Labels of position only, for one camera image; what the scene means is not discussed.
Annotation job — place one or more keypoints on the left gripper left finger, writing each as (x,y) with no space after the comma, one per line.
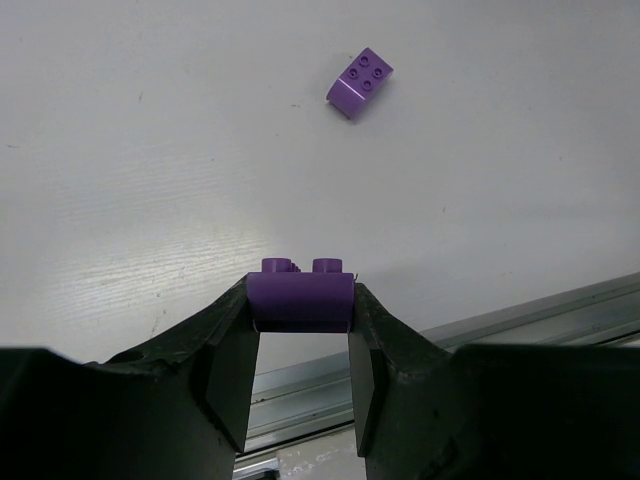
(174,407)

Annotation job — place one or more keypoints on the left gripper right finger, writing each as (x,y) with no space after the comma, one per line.
(488,411)

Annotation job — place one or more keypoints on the purple curved lego brick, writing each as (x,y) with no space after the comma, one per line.
(285,299)

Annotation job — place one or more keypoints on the aluminium rail frame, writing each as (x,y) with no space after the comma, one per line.
(306,401)

